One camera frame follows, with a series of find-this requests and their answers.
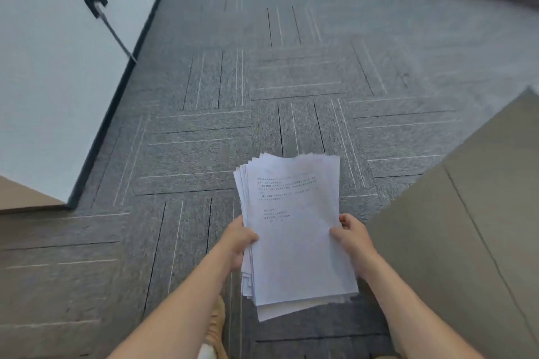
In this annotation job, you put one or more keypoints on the person's right hand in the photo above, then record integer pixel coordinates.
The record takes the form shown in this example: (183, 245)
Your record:
(356, 247)

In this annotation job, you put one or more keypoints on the tan shoe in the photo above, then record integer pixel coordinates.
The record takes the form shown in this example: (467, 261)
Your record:
(217, 325)

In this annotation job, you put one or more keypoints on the person's left forearm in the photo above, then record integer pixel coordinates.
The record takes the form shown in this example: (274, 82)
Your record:
(181, 308)

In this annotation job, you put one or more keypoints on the person's left thumb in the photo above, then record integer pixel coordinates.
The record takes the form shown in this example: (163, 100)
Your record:
(249, 238)

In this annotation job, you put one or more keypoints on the person's left hand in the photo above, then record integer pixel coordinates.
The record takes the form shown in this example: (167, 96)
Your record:
(234, 243)

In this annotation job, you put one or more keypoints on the person's right forearm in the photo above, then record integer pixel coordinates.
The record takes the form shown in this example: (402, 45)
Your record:
(415, 312)

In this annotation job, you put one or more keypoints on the white sock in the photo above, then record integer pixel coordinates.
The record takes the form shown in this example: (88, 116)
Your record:
(207, 351)

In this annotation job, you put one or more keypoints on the stack of white printed paper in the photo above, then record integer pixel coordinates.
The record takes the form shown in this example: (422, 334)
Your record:
(294, 220)

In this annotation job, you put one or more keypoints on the person's right thumb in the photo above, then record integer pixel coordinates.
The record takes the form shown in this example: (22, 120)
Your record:
(337, 235)

